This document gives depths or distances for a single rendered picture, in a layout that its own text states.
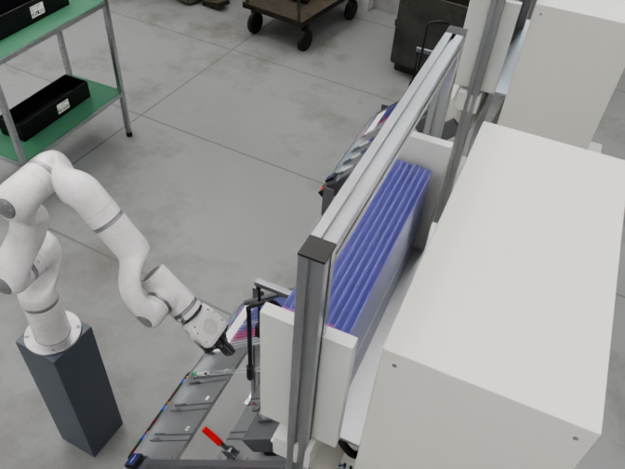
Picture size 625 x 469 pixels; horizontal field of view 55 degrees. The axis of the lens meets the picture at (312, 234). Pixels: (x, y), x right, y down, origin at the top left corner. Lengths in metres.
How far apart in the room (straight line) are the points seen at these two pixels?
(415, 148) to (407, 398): 0.60
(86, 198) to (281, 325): 0.77
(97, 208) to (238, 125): 2.92
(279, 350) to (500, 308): 0.37
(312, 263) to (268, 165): 3.25
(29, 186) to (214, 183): 2.33
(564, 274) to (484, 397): 0.30
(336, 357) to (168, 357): 2.11
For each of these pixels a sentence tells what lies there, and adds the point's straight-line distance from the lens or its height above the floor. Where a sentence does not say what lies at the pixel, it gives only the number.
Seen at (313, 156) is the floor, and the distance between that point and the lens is 4.13.
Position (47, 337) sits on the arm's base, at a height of 0.76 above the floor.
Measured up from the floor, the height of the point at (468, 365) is 1.72.
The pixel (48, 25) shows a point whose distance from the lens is 3.69.
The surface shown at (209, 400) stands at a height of 0.83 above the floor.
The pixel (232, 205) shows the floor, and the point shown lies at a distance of 3.73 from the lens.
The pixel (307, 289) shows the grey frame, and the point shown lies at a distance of 0.83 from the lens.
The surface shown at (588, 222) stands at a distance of 1.25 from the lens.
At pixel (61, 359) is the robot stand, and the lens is 2.26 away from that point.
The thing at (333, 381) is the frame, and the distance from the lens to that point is 1.02.
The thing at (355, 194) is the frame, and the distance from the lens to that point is 0.88.
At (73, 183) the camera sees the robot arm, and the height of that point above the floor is 1.50.
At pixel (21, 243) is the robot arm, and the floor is 1.23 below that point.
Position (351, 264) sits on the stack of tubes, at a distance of 1.11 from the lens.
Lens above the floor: 2.46
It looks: 44 degrees down
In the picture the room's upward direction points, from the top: 5 degrees clockwise
